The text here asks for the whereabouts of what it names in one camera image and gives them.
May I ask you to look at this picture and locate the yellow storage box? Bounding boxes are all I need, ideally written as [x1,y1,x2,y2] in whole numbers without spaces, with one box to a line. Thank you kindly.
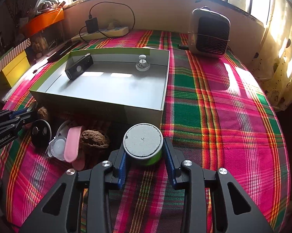
[2,51,31,88]

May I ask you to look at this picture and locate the black rectangular speaker device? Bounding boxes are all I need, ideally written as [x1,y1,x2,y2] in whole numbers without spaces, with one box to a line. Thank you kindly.
[65,53,94,81]

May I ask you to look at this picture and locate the grey portable fan heater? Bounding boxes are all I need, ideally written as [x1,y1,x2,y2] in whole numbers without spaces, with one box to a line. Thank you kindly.
[188,6,230,58]

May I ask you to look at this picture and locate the round green grey speaker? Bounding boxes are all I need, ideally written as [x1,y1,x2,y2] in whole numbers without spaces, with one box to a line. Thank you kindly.
[122,123,163,166]

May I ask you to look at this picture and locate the white power strip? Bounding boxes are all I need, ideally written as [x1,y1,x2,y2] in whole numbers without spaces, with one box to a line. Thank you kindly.
[71,26,129,42]

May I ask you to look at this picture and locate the cream dotted curtain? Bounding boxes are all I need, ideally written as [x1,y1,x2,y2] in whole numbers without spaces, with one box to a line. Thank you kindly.
[248,0,292,111]

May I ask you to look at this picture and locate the pink case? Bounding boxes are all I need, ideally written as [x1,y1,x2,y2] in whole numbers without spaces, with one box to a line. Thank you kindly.
[64,126,84,163]

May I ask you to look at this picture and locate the brown walnut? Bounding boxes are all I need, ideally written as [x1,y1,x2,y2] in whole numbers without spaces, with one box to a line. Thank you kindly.
[80,130,110,148]

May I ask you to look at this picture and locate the black charging cable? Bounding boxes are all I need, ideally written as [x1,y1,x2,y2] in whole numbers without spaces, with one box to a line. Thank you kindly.
[79,0,136,45]

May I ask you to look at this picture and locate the orange storage box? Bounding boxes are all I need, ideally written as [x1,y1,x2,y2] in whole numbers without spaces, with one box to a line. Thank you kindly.
[20,9,64,38]

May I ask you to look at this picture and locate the black round disc gadget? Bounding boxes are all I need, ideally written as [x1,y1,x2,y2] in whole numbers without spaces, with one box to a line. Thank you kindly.
[31,119,52,148]

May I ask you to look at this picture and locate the small white knob gadget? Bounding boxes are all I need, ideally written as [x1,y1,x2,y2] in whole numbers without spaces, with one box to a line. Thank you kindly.
[136,54,150,72]

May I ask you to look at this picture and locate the shallow cardboard box tray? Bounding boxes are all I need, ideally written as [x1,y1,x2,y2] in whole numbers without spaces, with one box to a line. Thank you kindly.
[30,47,170,127]

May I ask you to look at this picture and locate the black tablet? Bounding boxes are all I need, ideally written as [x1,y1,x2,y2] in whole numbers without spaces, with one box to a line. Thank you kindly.
[47,40,81,63]

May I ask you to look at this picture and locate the black charger adapter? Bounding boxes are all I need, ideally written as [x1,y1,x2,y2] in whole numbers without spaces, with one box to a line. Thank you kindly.
[85,17,99,34]

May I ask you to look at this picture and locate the plaid bed cover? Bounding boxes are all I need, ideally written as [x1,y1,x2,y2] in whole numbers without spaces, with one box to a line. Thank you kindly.
[2,28,291,233]

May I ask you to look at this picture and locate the striped box lid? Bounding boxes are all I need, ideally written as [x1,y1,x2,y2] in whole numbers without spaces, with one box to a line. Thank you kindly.
[0,38,31,72]

